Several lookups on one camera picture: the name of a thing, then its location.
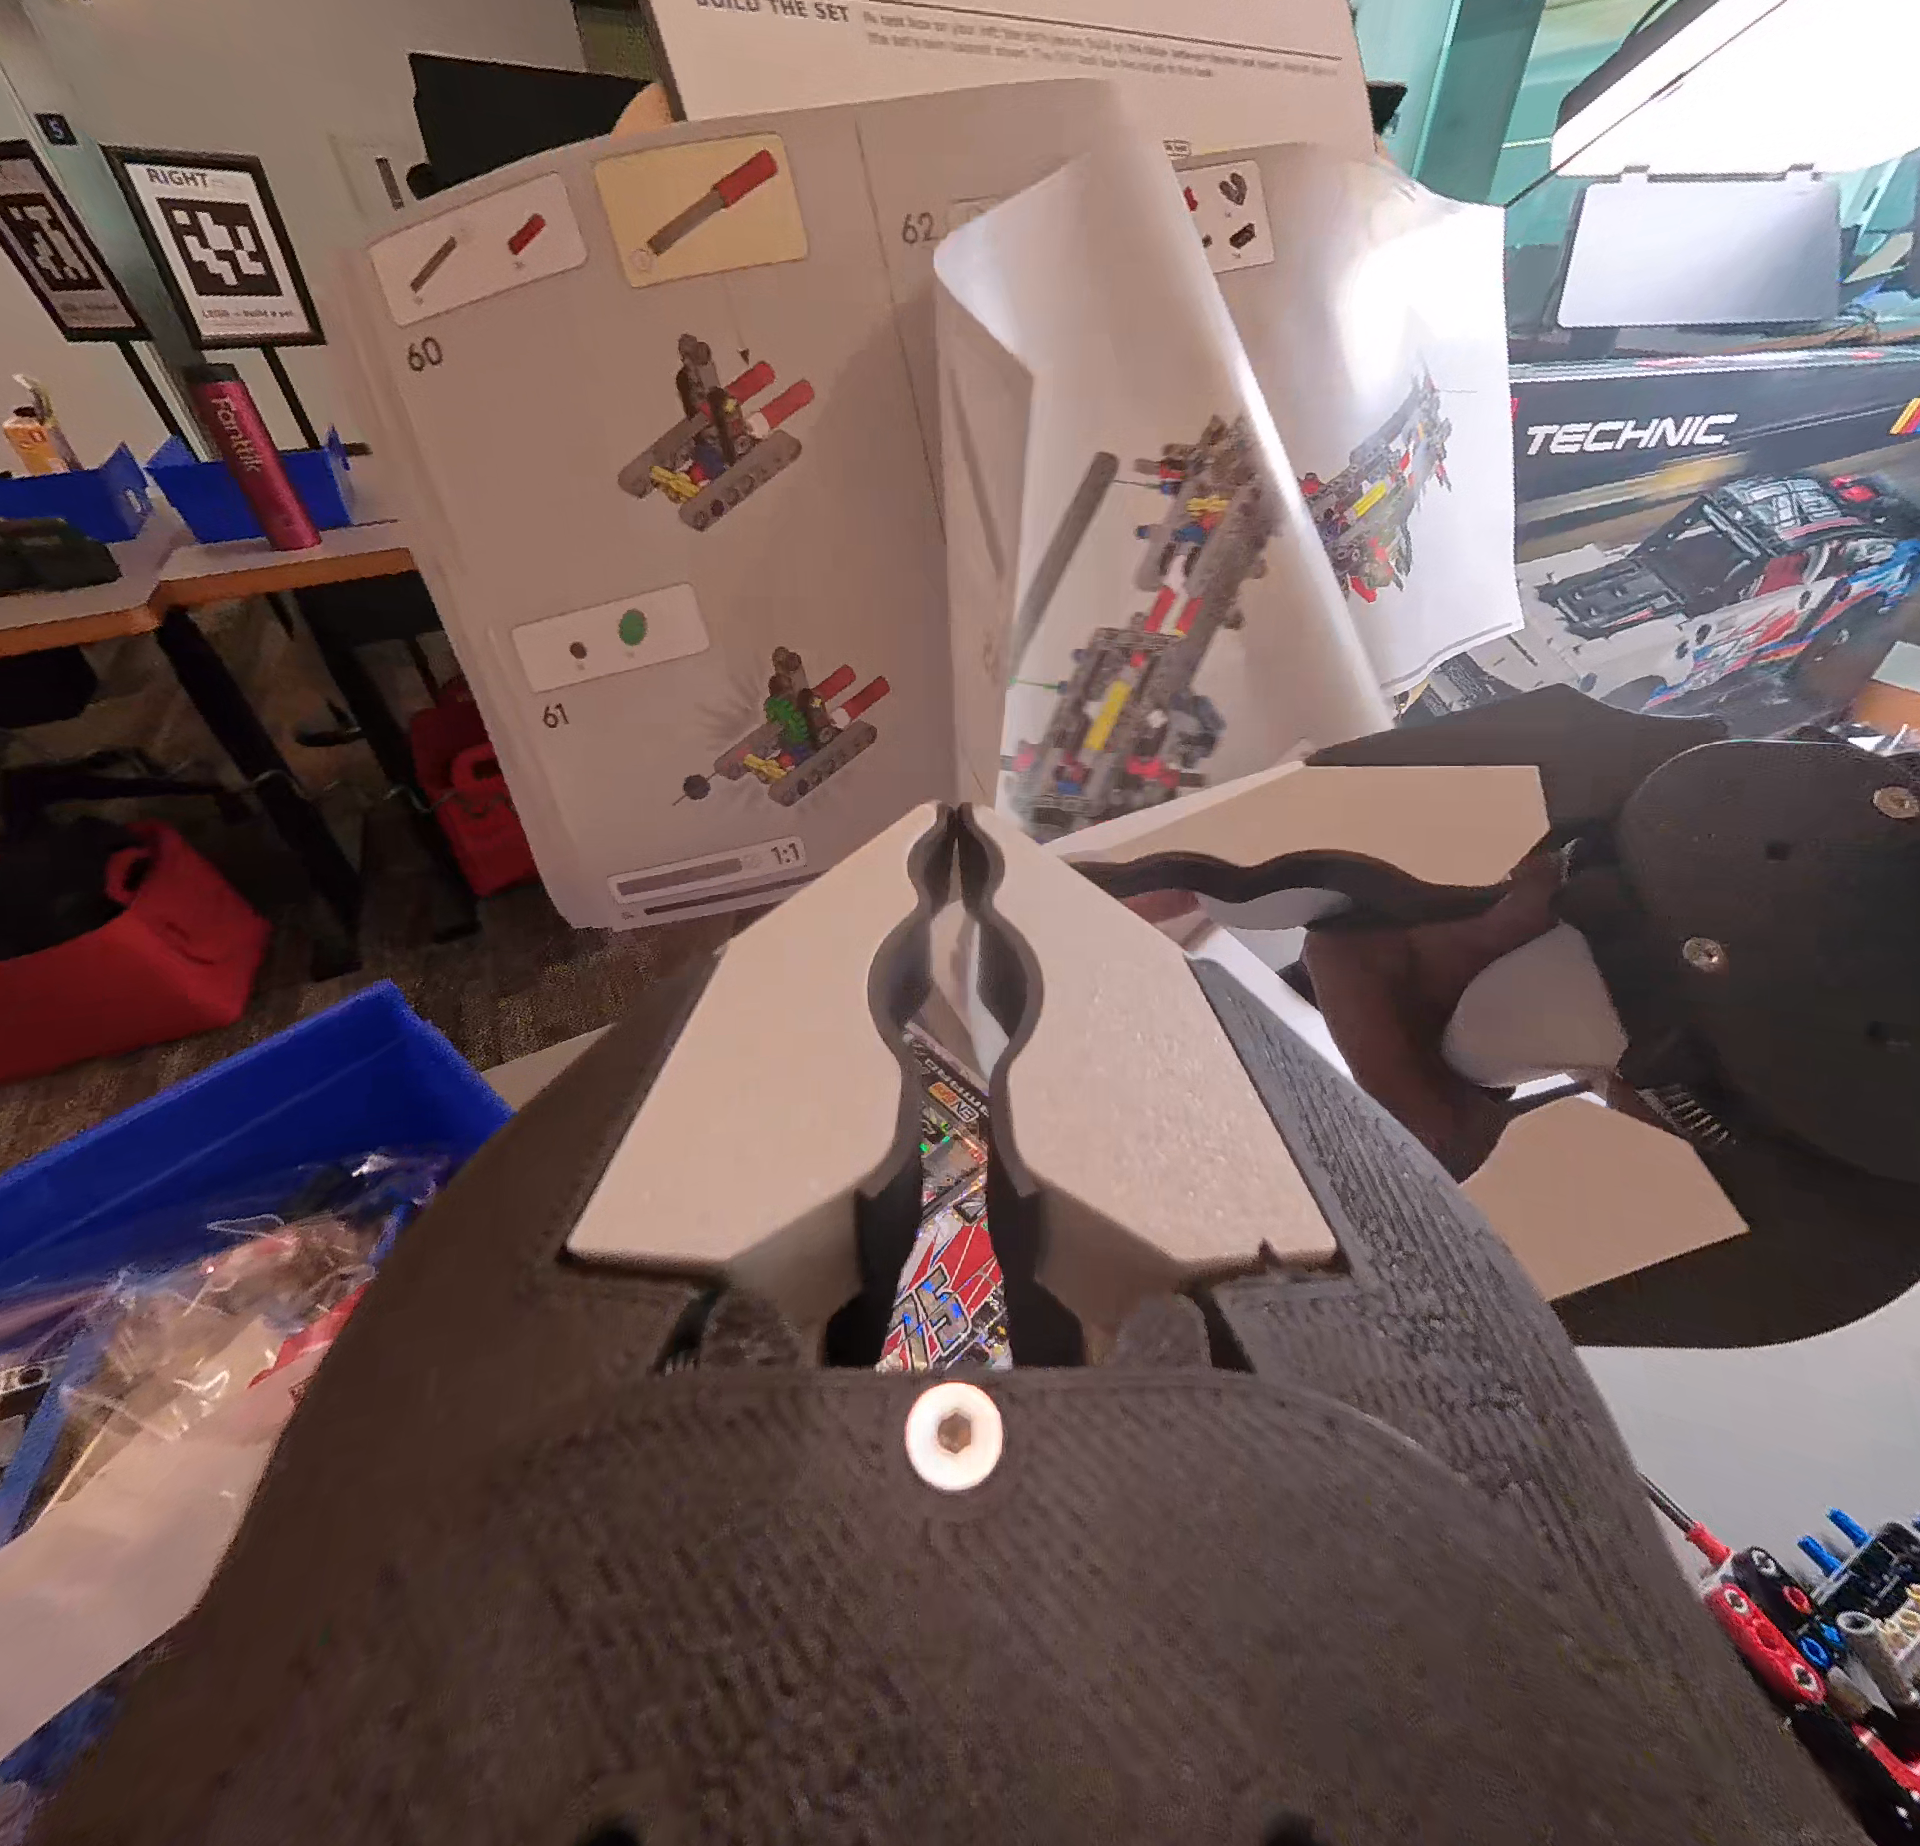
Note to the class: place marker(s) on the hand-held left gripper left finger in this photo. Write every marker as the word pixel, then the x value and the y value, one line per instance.
pixel 750 1111

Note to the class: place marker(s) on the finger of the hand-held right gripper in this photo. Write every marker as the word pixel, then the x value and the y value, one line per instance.
pixel 1531 1005
pixel 1380 818

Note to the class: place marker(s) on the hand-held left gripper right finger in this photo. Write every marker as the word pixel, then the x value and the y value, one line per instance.
pixel 1140 1111

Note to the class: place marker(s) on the lego instruction booklet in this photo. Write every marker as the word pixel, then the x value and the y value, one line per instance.
pixel 632 526

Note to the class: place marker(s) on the lego car chassis assembly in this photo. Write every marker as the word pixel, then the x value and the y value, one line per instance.
pixel 1799 1623

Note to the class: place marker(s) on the black lego car box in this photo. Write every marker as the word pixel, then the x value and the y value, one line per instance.
pixel 1650 526

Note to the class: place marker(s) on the plastic bags of lego parts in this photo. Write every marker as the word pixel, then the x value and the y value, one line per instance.
pixel 178 1320

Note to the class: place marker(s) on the colourful sticker sheet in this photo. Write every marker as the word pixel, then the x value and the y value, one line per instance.
pixel 946 1278

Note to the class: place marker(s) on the red plastic container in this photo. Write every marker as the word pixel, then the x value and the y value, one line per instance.
pixel 482 827

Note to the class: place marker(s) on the large blue plastic bin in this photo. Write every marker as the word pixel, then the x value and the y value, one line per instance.
pixel 302 1096

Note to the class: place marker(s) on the red fabric bag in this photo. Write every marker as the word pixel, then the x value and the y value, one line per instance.
pixel 136 978

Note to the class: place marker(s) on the white rounded panel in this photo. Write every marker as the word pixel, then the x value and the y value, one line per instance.
pixel 1697 247

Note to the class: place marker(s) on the wooden side table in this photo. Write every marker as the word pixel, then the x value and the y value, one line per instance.
pixel 270 563

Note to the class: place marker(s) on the red cylindrical can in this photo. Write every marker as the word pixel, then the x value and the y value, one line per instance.
pixel 257 465

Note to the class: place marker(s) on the small blue plastic bin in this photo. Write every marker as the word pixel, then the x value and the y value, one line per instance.
pixel 190 502
pixel 75 502

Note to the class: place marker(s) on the long white light panel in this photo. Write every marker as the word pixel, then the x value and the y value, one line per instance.
pixel 1726 44

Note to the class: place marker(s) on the black flat case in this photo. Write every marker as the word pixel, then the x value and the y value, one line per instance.
pixel 55 557

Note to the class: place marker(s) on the yellow bottle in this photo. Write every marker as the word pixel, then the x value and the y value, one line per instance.
pixel 32 444

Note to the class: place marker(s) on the black framed marker sign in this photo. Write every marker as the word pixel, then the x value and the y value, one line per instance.
pixel 227 247
pixel 61 247

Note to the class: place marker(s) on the black monitor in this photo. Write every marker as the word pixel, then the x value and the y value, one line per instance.
pixel 509 122

